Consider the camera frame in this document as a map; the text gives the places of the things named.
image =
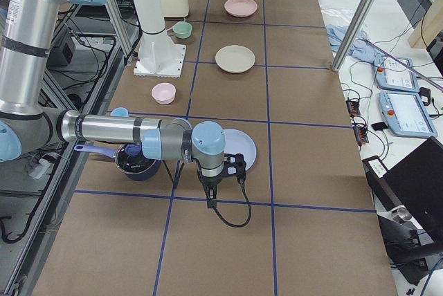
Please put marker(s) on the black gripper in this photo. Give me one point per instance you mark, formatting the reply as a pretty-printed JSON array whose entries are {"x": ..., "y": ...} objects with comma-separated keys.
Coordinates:
[{"x": 210, "y": 182}]

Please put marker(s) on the light blue plate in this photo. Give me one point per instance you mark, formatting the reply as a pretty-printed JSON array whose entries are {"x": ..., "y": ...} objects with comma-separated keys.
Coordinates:
[{"x": 238, "y": 142}]

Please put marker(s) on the pink plate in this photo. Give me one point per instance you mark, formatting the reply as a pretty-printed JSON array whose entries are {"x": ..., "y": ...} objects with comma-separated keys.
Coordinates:
[{"x": 240, "y": 8}]

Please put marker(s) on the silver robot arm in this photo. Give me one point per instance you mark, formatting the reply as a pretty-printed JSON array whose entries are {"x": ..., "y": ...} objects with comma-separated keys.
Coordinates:
[{"x": 26, "y": 126}]

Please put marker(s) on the dark blue pot with lid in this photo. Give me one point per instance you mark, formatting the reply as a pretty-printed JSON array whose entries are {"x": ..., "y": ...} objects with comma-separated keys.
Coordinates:
[{"x": 129, "y": 159}]

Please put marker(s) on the pink bowl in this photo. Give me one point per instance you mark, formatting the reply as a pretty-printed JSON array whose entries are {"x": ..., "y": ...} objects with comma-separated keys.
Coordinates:
[{"x": 164, "y": 93}]

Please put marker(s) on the light blue cup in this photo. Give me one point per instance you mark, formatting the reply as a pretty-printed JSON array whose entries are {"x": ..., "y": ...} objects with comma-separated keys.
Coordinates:
[{"x": 120, "y": 112}]

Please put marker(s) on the beige plate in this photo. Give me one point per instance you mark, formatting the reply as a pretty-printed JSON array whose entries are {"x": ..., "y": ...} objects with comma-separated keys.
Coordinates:
[{"x": 235, "y": 59}]

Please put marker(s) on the green bowl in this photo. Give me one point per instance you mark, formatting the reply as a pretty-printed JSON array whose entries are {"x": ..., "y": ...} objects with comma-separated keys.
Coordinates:
[{"x": 182, "y": 30}]

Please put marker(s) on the black laptop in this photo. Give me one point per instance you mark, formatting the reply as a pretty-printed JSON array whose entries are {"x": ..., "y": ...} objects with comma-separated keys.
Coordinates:
[{"x": 414, "y": 182}]

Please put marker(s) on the lower teach pendant tablet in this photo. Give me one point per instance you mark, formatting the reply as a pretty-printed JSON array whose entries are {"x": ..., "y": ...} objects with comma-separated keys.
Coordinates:
[{"x": 406, "y": 115}]

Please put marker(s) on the teach pendant tablet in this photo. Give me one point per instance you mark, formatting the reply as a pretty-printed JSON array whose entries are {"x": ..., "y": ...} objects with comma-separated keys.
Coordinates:
[
  {"x": 391, "y": 75},
  {"x": 406, "y": 115}
]

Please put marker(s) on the upper teach pendant tablet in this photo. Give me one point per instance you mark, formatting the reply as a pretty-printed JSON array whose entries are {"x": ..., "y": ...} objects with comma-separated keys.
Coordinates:
[{"x": 391, "y": 75}]

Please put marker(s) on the white camera pole base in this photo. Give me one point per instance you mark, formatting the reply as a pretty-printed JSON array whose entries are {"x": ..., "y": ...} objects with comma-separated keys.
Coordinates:
[{"x": 158, "y": 55}]

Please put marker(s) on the aluminium frame post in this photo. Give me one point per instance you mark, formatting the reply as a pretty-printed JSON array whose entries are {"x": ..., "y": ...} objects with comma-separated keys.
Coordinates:
[{"x": 356, "y": 23}]

